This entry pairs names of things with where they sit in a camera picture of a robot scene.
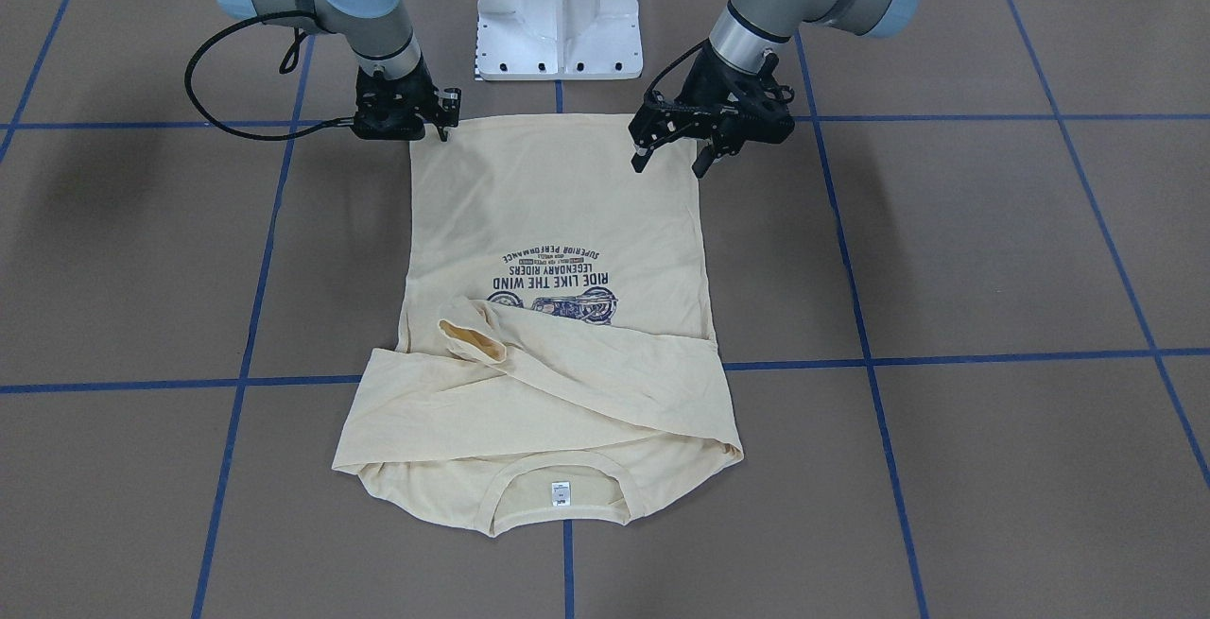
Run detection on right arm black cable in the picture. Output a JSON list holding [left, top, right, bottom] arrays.
[[183, 10, 361, 144]]

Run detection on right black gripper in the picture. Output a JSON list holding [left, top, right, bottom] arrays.
[[352, 60, 462, 144]]

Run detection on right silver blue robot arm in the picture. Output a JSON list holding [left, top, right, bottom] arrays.
[[217, 0, 461, 141]]

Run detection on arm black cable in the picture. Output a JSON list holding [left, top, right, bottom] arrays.
[[643, 37, 710, 110], [183, 10, 361, 144]]

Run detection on beige long-sleeve printed shirt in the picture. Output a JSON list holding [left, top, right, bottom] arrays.
[[332, 114, 744, 537]]

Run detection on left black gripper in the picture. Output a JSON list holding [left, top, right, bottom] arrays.
[[630, 41, 795, 180]]

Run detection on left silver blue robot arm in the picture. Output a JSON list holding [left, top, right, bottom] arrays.
[[630, 0, 920, 177]]

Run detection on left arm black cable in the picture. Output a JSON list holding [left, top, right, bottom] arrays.
[[643, 37, 710, 110]]

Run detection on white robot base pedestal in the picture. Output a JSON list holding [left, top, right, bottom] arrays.
[[476, 0, 644, 81]]

